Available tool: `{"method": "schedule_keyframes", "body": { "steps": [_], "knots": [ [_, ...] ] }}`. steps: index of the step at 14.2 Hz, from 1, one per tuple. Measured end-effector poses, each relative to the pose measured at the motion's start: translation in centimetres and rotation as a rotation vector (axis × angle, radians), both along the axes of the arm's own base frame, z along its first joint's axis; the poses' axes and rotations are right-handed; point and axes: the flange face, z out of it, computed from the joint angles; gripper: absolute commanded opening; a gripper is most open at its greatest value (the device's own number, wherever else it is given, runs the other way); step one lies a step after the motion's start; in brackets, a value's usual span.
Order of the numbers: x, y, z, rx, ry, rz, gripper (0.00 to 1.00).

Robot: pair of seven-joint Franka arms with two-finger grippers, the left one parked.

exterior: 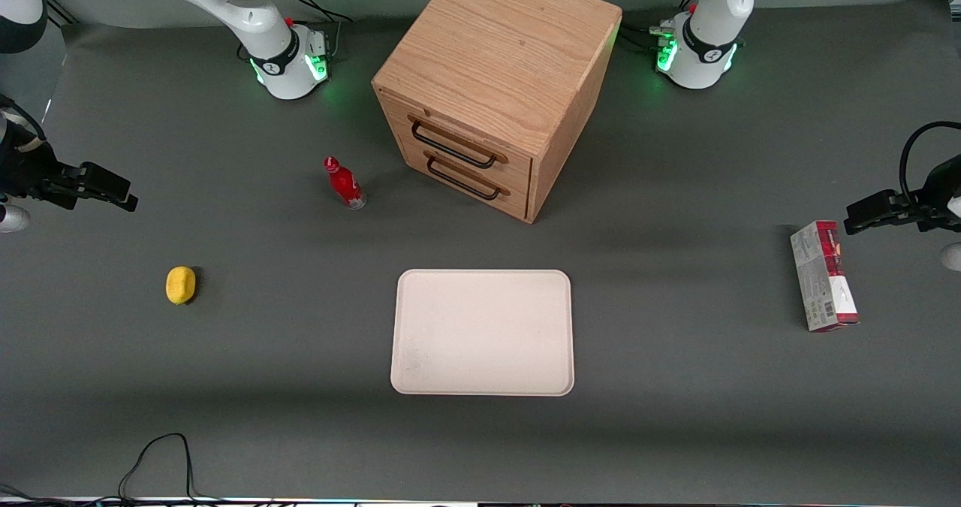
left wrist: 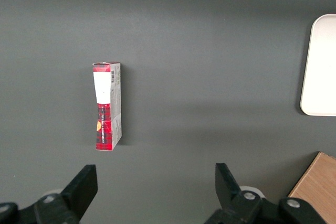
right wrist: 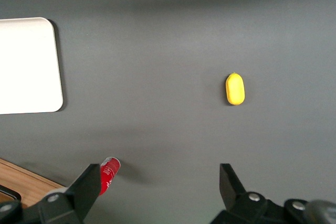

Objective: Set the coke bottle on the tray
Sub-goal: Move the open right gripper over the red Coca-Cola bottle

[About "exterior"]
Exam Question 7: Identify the black drawer handle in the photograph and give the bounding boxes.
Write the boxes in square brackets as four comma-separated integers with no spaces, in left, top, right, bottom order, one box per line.
[408,114,509,170]
[424,152,511,201]

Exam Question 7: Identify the thin black edge cable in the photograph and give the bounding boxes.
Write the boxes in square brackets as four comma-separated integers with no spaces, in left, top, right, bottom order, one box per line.
[0,483,121,506]

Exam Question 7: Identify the black left base cables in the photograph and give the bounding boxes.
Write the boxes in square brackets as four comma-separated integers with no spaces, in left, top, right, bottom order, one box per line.
[617,0,703,56]

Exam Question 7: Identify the yellow lemon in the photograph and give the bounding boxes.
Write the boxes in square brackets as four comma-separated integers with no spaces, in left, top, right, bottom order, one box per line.
[165,266,197,306]

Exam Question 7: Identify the beige rectangular tray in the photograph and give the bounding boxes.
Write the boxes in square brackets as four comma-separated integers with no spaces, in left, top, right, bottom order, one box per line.
[390,269,575,397]

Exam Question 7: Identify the black right base cables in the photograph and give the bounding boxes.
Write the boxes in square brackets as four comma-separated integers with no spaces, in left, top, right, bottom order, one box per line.
[284,0,354,61]

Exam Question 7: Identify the red coke bottle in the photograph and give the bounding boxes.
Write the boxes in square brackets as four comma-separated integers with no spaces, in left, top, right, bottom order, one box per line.
[324,156,367,210]

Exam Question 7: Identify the black looped table cable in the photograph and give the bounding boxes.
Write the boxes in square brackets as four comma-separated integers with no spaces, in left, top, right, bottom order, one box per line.
[118,433,226,505]

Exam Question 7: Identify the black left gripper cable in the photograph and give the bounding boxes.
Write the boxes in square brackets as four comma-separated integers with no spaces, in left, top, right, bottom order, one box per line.
[899,121,961,207]

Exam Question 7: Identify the wooden drawer cabinet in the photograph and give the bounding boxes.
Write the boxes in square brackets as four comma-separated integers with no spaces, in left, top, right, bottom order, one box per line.
[372,0,623,225]

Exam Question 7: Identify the grey and red carton box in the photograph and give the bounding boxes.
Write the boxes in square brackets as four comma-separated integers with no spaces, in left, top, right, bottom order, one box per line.
[790,220,860,333]

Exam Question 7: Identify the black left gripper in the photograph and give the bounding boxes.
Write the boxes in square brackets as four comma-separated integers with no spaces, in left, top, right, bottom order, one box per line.
[844,157,961,236]

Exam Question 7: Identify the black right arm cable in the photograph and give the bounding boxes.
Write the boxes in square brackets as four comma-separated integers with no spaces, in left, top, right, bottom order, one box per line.
[0,94,47,152]

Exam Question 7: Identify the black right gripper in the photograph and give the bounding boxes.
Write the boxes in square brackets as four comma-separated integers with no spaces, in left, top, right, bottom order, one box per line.
[0,140,139,213]

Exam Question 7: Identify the black base cables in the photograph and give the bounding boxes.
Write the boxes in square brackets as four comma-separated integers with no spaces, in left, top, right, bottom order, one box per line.
[284,0,354,61]
[617,0,703,56]

